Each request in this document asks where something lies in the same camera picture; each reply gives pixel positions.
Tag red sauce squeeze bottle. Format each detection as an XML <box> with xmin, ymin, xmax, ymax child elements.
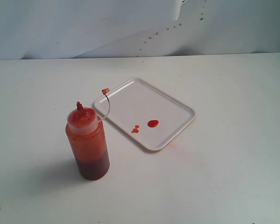
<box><xmin>65</xmin><ymin>101</ymin><xmax>111</xmax><ymax>181</ymax></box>

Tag red sauce drops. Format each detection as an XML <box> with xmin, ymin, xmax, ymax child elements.
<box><xmin>130</xmin><ymin>119</ymin><xmax>159</xmax><ymax>133</ymax></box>

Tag white rectangular plastic tray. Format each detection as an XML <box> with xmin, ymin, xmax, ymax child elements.
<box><xmin>93</xmin><ymin>77</ymin><xmax>196</xmax><ymax>151</ymax></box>

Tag white backdrop sheet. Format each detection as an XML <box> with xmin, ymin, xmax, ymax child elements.
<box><xmin>0</xmin><ymin>0</ymin><xmax>280</xmax><ymax>60</ymax></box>

